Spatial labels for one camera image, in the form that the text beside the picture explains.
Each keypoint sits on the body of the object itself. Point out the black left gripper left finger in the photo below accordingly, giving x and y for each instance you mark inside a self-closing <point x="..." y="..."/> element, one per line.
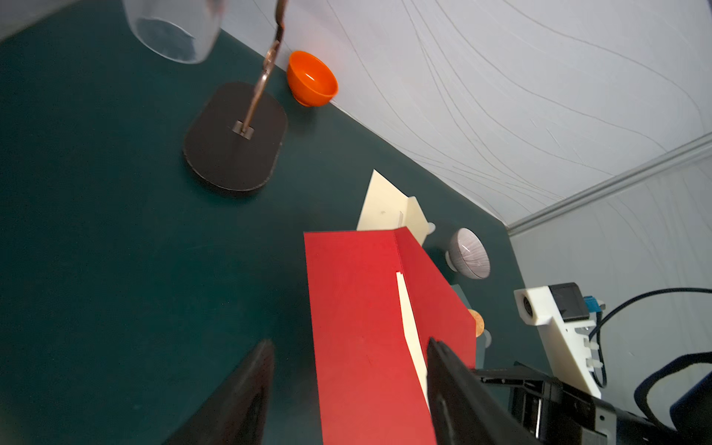
<point x="236" y="412"/>

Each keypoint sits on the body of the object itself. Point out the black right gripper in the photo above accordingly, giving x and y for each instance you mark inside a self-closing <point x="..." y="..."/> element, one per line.
<point x="557" y="413"/>

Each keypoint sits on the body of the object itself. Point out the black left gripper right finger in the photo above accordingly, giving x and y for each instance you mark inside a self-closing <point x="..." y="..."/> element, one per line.
<point x="462" y="410"/>

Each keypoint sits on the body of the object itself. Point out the red envelope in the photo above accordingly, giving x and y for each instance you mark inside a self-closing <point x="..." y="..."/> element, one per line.
<point x="376" y="300"/>

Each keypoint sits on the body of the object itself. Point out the cream yellow envelope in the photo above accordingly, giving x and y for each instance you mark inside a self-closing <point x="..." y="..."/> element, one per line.
<point x="387" y="208"/>

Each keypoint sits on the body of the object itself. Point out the light teal envelope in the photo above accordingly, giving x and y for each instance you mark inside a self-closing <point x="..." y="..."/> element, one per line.
<point x="483" y="335"/>

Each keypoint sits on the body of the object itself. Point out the pink striped glass bowl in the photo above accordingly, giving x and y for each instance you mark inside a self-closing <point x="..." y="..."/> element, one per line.
<point x="467" y="255"/>

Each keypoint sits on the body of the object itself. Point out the copper wine glass stand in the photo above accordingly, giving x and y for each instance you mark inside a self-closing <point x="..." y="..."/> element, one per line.
<point x="234" y="144"/>

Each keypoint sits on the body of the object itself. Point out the orange bowl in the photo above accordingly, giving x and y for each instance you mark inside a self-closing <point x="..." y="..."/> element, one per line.
<point x="310" y="81"/>

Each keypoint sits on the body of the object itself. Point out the clear wine glass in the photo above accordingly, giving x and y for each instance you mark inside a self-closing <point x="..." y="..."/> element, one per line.
<point x="183" y="31"/>

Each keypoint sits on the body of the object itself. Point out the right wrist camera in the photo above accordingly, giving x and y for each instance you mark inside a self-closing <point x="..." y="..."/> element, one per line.
<point x="562" y="327"/>

